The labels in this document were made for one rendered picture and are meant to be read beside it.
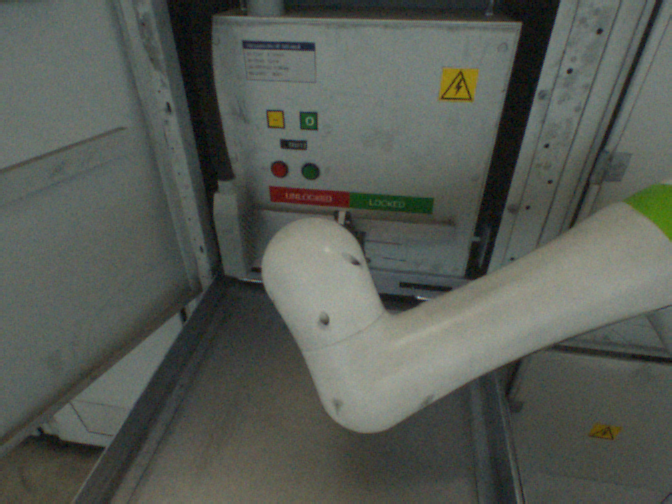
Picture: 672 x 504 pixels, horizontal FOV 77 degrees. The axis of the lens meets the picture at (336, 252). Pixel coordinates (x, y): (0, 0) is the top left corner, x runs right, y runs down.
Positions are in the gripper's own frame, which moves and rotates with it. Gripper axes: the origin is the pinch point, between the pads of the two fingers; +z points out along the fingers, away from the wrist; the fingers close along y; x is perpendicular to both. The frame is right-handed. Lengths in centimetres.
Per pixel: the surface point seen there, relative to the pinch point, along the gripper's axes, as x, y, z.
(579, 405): 54, 34, 20
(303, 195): -9.9, -8.6, 3.3
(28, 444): -117, 89, 52
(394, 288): 9.6, 9.7, 12.4
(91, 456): -92, 89, 52
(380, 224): 5.7, -4.2, 1.2
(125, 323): -42.4, 19.1, -3.6
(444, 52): 13.4, -31.5, -10.0
